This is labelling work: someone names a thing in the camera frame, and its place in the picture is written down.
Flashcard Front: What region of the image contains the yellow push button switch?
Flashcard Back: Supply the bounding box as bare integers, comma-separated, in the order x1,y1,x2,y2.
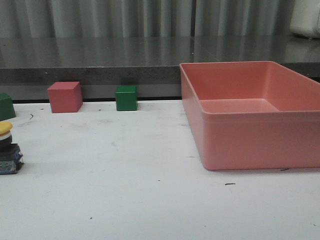
0,121,24,175

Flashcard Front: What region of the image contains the green cube block centre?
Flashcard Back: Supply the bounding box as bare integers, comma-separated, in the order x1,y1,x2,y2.
115,85,138,111

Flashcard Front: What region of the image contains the green cube block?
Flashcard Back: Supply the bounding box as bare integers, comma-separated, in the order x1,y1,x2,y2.
115,85,138,111
0,92,16,121

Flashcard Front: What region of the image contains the pink plastic bin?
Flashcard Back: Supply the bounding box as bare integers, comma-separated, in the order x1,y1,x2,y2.
180,61,320,171

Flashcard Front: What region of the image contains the pink cube block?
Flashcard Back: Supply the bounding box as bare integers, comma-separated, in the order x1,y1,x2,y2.
47,81,83,113

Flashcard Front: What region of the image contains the dark grey counter shelf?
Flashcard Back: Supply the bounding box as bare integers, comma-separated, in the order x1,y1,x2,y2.
0,35,320,103

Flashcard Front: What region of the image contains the green cube block left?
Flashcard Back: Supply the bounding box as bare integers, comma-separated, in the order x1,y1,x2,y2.
0,92,16,121

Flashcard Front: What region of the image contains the grey pleated curtain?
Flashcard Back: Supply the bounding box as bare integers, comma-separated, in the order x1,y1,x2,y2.
0,0,295,39

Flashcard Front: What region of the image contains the white appliance in background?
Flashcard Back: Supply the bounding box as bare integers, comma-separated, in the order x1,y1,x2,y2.
289,0,320,39

